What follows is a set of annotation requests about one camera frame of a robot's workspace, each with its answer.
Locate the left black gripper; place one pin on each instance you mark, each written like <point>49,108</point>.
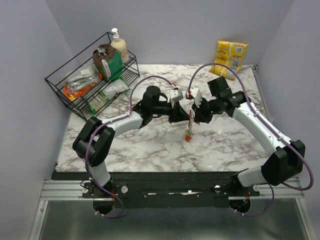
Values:
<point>177,113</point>

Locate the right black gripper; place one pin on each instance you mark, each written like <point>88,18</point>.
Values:
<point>199,116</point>

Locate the metal red key organizer plate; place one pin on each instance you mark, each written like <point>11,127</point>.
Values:
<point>189,130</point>

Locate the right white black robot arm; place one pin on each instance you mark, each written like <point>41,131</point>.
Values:
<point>283,154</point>

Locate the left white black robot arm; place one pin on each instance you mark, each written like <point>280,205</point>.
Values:
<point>95,139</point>

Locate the yellow chips bag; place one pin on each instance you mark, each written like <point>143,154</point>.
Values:
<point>230,54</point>

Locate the green white snack packet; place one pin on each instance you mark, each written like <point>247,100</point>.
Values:
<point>107,94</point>

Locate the brown green bag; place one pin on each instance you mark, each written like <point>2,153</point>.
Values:
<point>108,62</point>

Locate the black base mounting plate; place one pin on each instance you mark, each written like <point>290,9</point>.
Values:
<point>168,190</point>

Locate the cream pump lotion bottle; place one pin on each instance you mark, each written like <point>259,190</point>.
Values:
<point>120,45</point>

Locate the clear plastic packet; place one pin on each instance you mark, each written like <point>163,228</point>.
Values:
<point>82,77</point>

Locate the orange snack packet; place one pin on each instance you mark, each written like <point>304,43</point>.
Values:
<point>75,94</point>

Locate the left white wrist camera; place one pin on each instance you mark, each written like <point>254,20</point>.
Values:
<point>176,95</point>

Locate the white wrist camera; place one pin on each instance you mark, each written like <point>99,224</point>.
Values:
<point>195,94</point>
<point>176,95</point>

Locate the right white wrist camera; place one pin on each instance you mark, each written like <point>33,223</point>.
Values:
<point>195,94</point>

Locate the black wire rack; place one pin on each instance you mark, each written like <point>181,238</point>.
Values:
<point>57,79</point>

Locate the aluminium rail frame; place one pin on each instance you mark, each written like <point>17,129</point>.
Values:
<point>62,215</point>

